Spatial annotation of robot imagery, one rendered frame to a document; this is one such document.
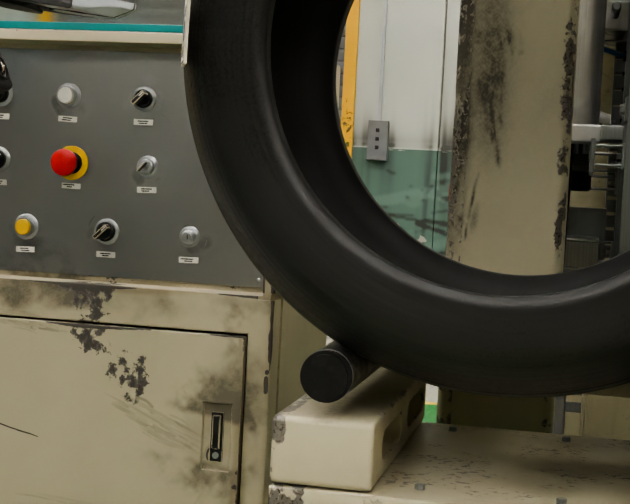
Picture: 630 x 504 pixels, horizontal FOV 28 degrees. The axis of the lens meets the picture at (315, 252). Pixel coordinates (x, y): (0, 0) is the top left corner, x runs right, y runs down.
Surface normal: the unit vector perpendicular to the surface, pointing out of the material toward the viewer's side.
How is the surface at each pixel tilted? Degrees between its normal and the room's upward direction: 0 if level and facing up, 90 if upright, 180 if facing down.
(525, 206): 90
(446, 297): 100
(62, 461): 90
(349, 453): 90
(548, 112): 90
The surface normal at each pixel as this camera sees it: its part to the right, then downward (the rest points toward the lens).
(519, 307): -0.20, 0.22
